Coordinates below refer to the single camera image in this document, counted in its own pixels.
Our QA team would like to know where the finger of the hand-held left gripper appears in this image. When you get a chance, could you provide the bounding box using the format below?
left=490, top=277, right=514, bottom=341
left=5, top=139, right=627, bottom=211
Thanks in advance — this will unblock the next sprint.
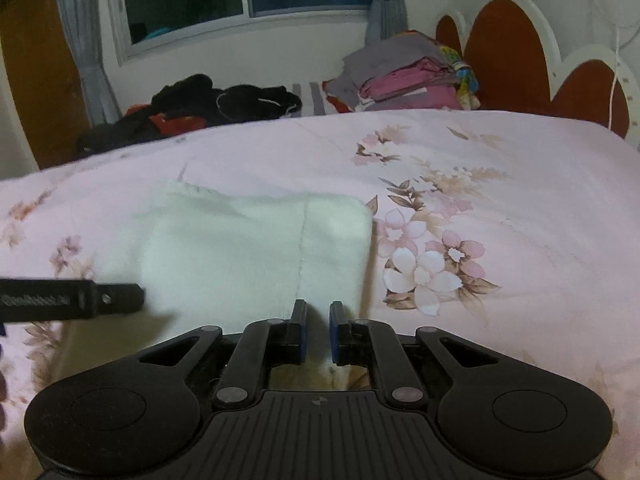
left=94, top=282, right=147, bottom=317

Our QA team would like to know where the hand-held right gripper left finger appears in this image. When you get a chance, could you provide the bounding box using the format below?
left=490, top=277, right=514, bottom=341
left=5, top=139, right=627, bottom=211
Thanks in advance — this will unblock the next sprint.
left=135, top=299, right=309, bottom=409

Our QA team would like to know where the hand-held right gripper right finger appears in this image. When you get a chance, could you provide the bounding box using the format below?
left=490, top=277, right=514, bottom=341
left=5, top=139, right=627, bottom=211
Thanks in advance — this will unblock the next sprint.
left=327, top=301, right=502, bottom=404

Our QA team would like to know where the small white garment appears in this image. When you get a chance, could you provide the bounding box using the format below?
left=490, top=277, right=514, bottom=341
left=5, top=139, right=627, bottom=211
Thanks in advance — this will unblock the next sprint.
left=95, top=180, right=375, bottom=341

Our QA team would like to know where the pile of black clothes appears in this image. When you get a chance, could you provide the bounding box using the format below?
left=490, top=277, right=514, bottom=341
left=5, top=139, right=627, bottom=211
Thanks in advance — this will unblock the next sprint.
left=75, top=74, right=304, bottom=158

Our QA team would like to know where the stack of folded clothes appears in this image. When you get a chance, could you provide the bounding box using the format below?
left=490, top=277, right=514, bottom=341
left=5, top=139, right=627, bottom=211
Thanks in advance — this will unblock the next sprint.
left=322, top=30, right=483, bottom=114

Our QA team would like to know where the red cloth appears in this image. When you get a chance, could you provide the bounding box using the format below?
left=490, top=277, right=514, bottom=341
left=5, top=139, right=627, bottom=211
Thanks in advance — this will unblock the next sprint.
left=122, top=104, right=207, bottom=137

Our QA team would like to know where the pink floral bedsheet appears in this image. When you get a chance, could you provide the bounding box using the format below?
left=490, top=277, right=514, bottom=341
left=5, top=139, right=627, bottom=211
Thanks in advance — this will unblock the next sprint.
left=0, top=109, right=640, bottom=480

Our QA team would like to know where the brown wooden door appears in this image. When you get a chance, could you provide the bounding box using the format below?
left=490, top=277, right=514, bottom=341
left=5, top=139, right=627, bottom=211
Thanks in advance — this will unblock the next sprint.
left=0, top=0, right=92, bottom=171

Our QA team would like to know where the grey curtain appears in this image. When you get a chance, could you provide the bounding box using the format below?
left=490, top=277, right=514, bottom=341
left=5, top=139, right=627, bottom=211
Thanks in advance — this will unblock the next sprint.
left=51, top=0, right=123, bottom=130
left=359, top=0, right=415, bottom=47

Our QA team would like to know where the white and brown headboard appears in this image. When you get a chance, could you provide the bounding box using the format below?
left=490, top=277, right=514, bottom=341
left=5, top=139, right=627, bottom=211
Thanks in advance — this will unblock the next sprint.
left=434, top=0, right=640, bottom=152

